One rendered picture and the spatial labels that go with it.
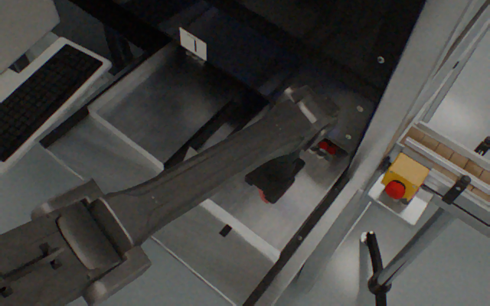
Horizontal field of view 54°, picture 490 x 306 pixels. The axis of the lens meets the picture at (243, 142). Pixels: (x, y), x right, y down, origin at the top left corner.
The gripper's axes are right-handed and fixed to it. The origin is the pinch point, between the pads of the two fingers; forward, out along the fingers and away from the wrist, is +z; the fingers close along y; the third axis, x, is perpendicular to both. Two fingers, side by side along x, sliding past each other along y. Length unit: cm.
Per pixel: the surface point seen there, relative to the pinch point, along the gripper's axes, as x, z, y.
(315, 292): -16, 101, 48
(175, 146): 30.3, 19.1, 10.4
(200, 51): 38.2, 2.9, 26.9
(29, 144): 64, 31, -8
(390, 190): -17.7, 3.7, 22.9
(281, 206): 0.3, 18.3, 13.4
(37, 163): 113, 108, 19
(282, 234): -3.8, 19.3, 8.0
